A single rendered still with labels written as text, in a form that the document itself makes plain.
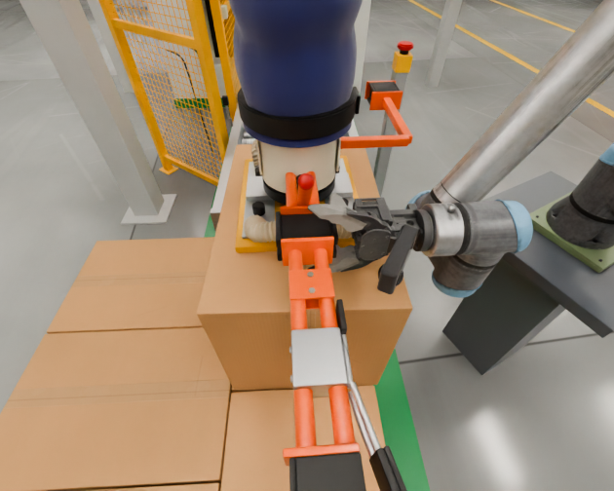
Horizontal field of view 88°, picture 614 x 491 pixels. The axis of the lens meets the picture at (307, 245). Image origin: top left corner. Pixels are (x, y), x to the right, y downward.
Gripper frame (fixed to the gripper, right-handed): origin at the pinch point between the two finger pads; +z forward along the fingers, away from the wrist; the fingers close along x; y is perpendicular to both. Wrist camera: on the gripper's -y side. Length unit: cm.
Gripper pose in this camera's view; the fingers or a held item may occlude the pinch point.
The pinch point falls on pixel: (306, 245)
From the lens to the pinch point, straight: 51.3
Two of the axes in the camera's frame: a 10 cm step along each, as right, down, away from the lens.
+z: -10.0, 0.5, -0.5
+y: -0.7, -7.3, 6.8
